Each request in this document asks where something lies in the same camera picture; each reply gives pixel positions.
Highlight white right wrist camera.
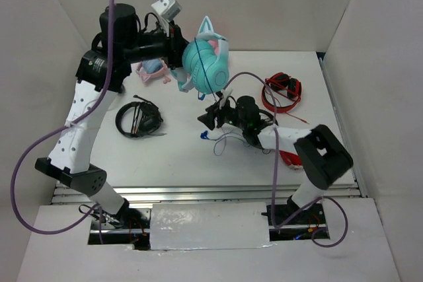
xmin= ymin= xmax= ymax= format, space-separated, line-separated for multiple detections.
xmin=219 ymin=88 xmax=233 ymax=109

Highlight white foam cover panel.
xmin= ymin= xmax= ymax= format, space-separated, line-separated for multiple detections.
xmin=149 ymin=202 xmax=270 ymax=250

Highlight pink blue cat headphones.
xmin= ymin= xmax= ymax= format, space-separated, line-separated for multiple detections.
xmin=135 ymin=59 xmax=170 ymax=84

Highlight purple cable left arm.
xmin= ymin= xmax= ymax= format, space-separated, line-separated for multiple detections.
xmin=9 ymin=0 xmax=163 ymax=235

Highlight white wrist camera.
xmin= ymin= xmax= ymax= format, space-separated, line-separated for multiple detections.
xmin=219 ymin=88 xmax=233 ymax=109
xmin=151 ymin=0 xmax=182 ymax=21

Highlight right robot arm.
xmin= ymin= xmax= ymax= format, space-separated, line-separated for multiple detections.
xmin=198 ymin=96 xmax=354 ymax=224

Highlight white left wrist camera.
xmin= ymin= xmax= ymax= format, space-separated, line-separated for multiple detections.
xmin=151 ymin=0 xmax=182 ymax=21

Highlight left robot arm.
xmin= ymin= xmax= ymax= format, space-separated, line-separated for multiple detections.
xmin=35 ymin=0 xmax=188 ymax=229

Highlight red white headphones under arm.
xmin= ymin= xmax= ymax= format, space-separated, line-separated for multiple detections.
xmin=280 ymin=151 xmax=303 ymax=170

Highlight red black headphones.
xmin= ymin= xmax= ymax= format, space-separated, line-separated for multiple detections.
xmin=261 ymin=72 xmax=308 ymax=123

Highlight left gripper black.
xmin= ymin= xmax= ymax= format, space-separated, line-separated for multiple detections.
xmin=122 ymin=18 xmax=202 ymax=70

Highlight black headset with mic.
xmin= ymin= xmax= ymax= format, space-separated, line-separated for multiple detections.
xmin=115 ymin=94 xmax=163 ymax=139

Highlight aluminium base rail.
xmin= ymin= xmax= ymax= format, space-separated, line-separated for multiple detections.
xmin=52 ymin=184 xmax=362 ymax=204

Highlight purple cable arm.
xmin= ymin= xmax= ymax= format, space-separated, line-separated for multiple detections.
xmin=9 ymin=0 xmax=163 ymax=235
xmin=226 ymin=71 xmax=350 ymax=247

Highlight teal cat ear headphones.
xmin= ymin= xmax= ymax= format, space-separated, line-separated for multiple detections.
xmin=171 ymin=16 xmax=229 ymax=98

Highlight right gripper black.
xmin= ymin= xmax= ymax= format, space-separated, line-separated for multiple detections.
xmin=197 ymin=96 xmax=247 ymax=131

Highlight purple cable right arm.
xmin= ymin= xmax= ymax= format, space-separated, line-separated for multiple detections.
xmin=226 ymin=71 xmax=350 ymax=247

